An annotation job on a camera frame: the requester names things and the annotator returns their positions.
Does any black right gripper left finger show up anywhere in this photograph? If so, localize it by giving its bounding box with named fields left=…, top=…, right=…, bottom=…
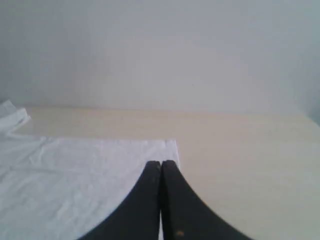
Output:
left=81, top=161, right=161, bottom=240

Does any white t-shirt red lettering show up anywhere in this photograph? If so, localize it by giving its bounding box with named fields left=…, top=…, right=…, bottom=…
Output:
left=0, top=100, right=180, bottom=240

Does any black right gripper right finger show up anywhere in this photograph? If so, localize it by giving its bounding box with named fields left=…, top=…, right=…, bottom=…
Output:
left=161, top=160, right=250, bottom=240

